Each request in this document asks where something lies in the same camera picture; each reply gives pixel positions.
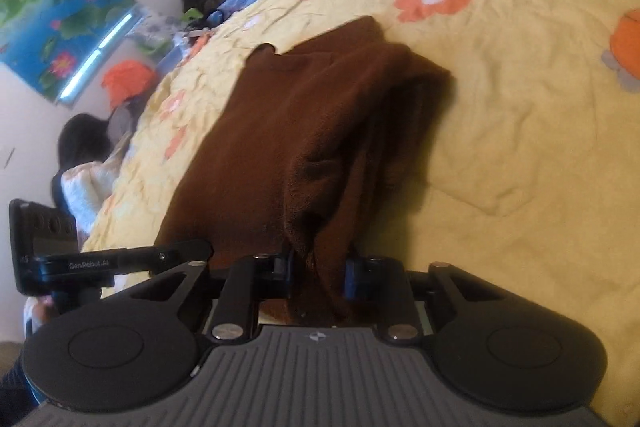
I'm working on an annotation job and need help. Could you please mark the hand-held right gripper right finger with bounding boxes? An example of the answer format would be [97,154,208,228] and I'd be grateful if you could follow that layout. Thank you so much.
[342,254,508,344]

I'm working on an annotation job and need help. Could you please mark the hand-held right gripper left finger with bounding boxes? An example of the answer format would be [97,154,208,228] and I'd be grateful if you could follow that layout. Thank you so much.
[102,249,300,344]

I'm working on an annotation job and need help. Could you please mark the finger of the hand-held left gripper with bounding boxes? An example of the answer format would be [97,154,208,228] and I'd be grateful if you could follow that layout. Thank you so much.
[112,240,214,278]

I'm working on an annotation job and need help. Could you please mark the brown fleece garment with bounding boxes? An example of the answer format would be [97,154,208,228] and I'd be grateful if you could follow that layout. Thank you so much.
[152,14,457,327]

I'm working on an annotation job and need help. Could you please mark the orange cloth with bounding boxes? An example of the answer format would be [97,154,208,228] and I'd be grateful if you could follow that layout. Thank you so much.
[101,60,160,112]

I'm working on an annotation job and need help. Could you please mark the yellow floral blanket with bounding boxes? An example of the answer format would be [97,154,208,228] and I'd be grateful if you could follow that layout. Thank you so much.
[80,0,640,427]

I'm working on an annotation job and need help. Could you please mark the dark shoes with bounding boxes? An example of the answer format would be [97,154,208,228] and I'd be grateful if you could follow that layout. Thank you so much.
[180,0,228,25]

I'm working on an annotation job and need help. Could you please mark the lotus pond wall poster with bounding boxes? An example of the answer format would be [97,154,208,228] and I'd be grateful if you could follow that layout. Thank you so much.
[0,0,147,108]

